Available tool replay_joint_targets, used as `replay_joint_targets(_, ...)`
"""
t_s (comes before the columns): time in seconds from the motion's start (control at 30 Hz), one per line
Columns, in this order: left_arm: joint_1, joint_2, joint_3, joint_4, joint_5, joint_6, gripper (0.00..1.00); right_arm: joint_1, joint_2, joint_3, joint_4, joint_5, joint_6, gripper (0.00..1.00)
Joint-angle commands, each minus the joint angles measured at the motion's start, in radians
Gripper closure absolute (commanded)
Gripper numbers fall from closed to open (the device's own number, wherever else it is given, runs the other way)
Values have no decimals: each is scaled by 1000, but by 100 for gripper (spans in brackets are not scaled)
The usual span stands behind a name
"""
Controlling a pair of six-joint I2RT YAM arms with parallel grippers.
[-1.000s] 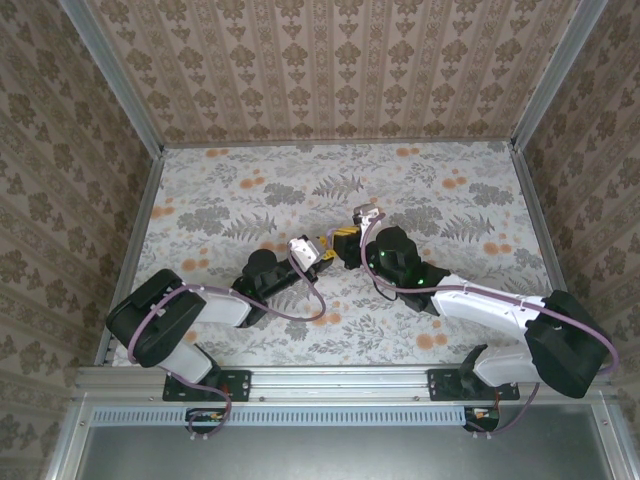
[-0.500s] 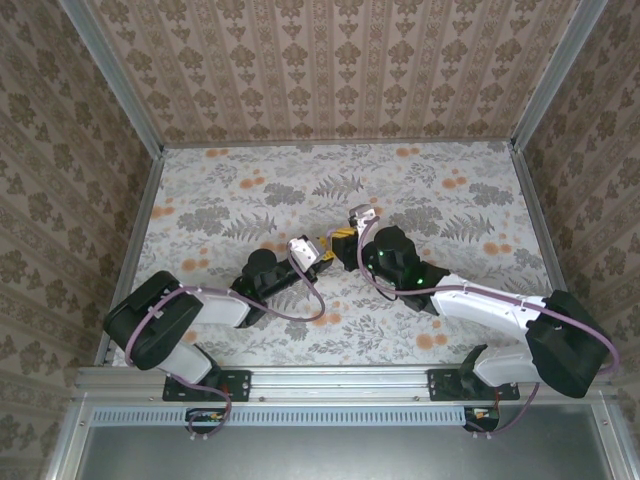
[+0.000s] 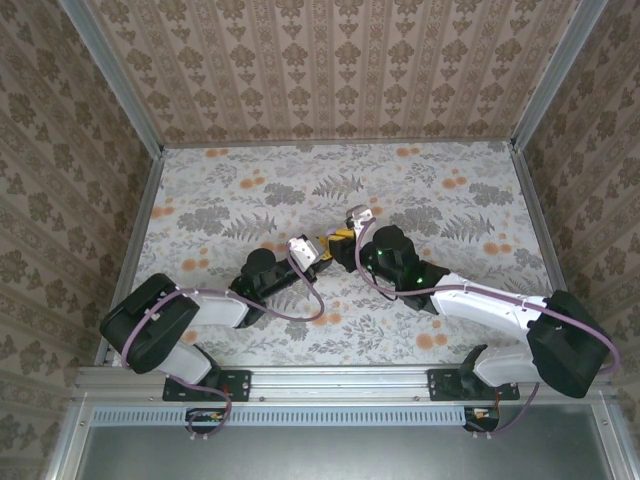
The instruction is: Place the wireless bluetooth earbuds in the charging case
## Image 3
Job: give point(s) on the aluminium frame corner post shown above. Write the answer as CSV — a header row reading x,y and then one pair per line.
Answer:
x,y
118,75
556,70

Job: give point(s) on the grey metal panel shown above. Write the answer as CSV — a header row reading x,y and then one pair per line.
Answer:
x,y
350,455

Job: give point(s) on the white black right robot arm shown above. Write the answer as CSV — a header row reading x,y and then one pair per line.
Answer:
x,y
490,305

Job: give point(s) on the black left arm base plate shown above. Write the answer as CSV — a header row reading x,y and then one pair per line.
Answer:
x,y
235,382

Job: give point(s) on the aluminium table side rail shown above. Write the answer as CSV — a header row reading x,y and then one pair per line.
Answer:
x,y
549,250
133,250

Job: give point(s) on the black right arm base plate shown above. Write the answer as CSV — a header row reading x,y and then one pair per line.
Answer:
x,y
442,385

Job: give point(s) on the thin aluminium wall rail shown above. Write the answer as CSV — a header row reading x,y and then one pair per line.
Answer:
x,y
340,144

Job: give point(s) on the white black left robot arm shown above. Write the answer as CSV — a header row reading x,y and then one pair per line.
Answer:
x,y
150,325

